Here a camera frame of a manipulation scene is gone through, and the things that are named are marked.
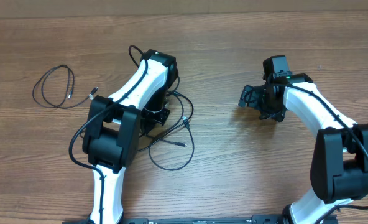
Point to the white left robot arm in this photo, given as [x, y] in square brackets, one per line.
[112, 135]

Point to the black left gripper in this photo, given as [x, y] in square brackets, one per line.
[161, 119]

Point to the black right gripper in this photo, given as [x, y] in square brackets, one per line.
[248, 96]

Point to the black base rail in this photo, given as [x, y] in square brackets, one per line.
[218, 219]

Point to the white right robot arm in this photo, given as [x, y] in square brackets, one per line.
[339, 167]

